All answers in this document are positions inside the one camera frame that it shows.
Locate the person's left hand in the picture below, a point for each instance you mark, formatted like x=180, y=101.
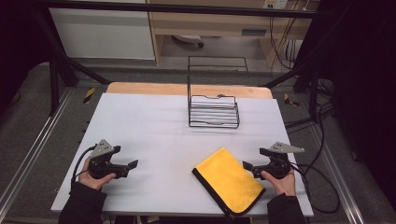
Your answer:
x=93, y=179

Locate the person's right hand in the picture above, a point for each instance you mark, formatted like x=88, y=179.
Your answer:
x=281, y=185

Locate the yellow black floor tape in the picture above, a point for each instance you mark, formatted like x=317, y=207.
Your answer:
x=290, y=100
x=89, y=95

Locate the white wall socket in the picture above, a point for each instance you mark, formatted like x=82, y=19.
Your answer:
x=275, y=3

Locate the aluminium floor rail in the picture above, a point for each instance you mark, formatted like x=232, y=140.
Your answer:
x=31, y=155
x=339, y=174

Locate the white cabinet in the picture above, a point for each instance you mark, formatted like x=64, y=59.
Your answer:
x=102, y=34

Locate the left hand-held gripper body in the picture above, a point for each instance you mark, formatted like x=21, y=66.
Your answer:
x=101, y=161

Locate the white table cover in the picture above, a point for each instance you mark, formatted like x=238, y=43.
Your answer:
x=162, y=149

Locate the wooden desk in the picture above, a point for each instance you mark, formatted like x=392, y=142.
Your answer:
x=218, y=25

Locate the yellow cloth with black edge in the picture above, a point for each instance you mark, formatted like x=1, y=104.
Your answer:
x=229, y=180

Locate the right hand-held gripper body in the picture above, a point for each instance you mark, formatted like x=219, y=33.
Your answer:
x=278, y=161

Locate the black metal frame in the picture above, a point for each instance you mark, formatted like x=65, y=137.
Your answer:
x=174, y=7

